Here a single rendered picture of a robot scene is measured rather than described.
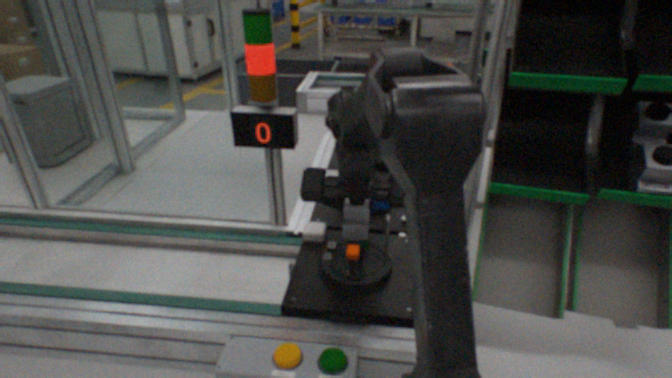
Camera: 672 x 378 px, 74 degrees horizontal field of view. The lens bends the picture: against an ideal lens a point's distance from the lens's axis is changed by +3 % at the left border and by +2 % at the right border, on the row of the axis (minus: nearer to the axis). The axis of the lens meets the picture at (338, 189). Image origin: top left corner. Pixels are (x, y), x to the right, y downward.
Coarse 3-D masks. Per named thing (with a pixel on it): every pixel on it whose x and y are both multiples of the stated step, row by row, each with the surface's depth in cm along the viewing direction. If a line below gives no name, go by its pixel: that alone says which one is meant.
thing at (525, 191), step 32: (512, 96) 78; (544, 96) 77; (576, 96) 76; (512, 128) 73; (544, 128) 72; (576, 128) 71; (512, 160) 69; (544, 160) 68; (576, 160) 68; (512, 192) 65; (544, 192) 63; (576, 192) 64
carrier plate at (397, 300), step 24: (336, 240) 93; (312, 264) 86; (408, 264) 86; (288, 288) 80; (312, 288) 80; (384, 288) 80; (408, 288) 80; (288, 312) 76; (312, 312) 76; (336, 312) 75; (360, 312) 75; (384, 312) 75; (408, 312) 75
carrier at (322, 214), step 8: (320, 208) 104; (328, 208) 104; (392, 208) 104; (400, 208) 104; (312, 216) 101; (320, 216) 101; (328, 216) 101; (336, 216) 101; (376, 216) 101; (384, 216) 101; (392, 216) 101; (400, 216) 101; (328, 224) 98; (336, 224) 98; (376, 224) 98; (384, 224) 98; (392, 224) 98; (400, 224) 98; (368, 232) 97; (376, 232) 97; (392, 232) 96; (400, 232) 96
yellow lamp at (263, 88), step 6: (252, 78) 79; (258, 78) 79; (264, 78) 79; (270, 78) 80; (252, 84) 80; (258, 84) 79; (264, 84) 80; (270, 84) 80; (276, 84) 82; (252, 90) 81; (258, 90) 80; (264, 90) 80; (270, 90) 81; (276, 90) 82; (252, 96) 81; (258, 96) 81; (264, 96) 81; (270, 96) 81; (276, 96) 82
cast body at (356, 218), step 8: (352, 200) 76; (360, 200) 76; (368, 200) 78; (344, 208) 76; (352, 208) 76; (360, 208) 76; (368, 208) 76; (344, 216) 77; (352, 216) 77; (360, 216) 77; (368, 216) 79; (344, 224) 77; (352, 224) 77; (360, 224) 77; (368, 224) 81; (344, 232) 77; (352, 232) 77; (360, 232) 77
